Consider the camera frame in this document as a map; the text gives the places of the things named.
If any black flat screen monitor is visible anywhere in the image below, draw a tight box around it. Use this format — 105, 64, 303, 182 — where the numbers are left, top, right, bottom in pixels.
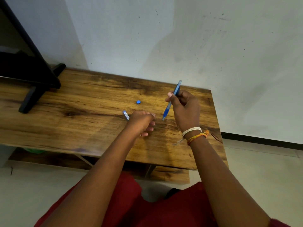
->
0, 0, 61, 89

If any person's right forearm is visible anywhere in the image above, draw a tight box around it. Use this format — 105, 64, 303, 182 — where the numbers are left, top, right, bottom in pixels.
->
187, 133, 272, 227

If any person's right hand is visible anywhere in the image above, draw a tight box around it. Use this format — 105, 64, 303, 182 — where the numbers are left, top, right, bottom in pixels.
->
165, 90, 202, 134

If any green object under table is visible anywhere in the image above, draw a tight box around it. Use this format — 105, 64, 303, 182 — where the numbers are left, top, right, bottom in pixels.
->
23, 148, 46, 154

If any orange thread wristband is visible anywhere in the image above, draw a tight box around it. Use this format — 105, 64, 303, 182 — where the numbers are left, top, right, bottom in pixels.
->
187, 130, 210, 146

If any person's left forearm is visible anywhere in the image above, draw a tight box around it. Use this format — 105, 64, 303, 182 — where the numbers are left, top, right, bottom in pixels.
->
40, 126, 140, 227

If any person's left hand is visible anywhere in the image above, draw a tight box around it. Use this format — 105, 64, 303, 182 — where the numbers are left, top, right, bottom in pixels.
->
127, 111, 157, 140

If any blue ballpoint pen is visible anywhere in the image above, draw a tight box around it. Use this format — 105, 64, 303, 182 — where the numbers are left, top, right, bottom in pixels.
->
162, 80, 182, 121

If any white thread wristband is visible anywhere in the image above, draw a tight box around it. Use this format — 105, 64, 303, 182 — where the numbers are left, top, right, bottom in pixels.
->
172, 127, 203, 146

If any person's red garment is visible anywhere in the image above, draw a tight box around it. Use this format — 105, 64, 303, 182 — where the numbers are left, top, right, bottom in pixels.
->
34, 172, 292, 227

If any black monitor stand foot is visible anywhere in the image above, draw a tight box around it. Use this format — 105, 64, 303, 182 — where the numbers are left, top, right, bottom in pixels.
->
19, 63, 66, 114

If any wooden lower table shelf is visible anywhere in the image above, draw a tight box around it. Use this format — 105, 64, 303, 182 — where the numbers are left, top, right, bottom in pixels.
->
9, 148, 190, 185

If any grey metal table brace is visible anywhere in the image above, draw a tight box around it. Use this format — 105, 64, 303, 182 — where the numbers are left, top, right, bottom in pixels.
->
144, 164, 157, 179
75, 154, 94, 167

